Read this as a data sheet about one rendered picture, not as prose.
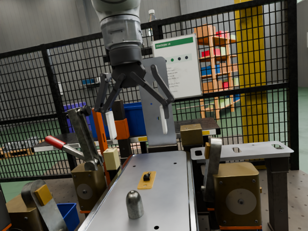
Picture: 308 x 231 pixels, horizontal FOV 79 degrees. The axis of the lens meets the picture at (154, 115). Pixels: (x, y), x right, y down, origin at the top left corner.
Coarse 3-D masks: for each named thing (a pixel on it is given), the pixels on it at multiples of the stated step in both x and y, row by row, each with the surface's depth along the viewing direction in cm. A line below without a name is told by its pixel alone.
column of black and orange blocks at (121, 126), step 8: (120, 104) 77; (120, 112) 78; (120, 120) 78; (120, 128) 79; (128, 128) 82; (120, 136) 79; (128, 136) 81; (120, 144) 80; (128, 144) 80; (120, 152) 81; (128, 152) 80
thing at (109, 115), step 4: (108, 112) 47; (112, 112) 49; (108, 116) 46; (112, 116) 49; (108, 120) 46; (112, 120) 48; (108, 124) 47; (112, 124) 48; (108, 128) 47; (112, 128) 48; (112, 132) 47; (112, 136) 47; (116, 136) 50
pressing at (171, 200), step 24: (120, 168) 59; (144, 168) 57; (168, 168) 55; (120, 192) 46; (144, 192) 44; (168, 192) 43; (192, 192) 42; (96, 216) 38; (120, 216) 37; (144, 216) 36; (168, 216) 35; (192, 216) 35
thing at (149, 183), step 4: (144, 172) 54; (152, 172) 53; (144, 176) 49; (148, 176) 49; (152, 176) 51; (140, 180) 50; (144, 180) 49; (148, 180) 49; (152, 180) 49; (140, 184) 48; (144, 184) 47; (148, 184) 47; (152, 184) 47; (140, 188) 46; (144, 188) 46; (148, 188) 46
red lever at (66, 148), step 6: (48, 138) 51; (54, 138) 51; (54, 144) 51; (60, 144) 51; (66, 144) 52; (66, 150) 51; (72, 150) 51; (78, 150) 52; (78, 156) 51; (96, 162) 51
